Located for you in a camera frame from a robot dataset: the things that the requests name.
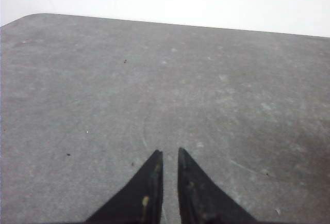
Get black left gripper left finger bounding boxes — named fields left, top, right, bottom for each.
left=85, top=150, right=163, bottom=223

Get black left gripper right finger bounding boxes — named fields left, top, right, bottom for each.
left=177, top=148, right=257, bottom=223

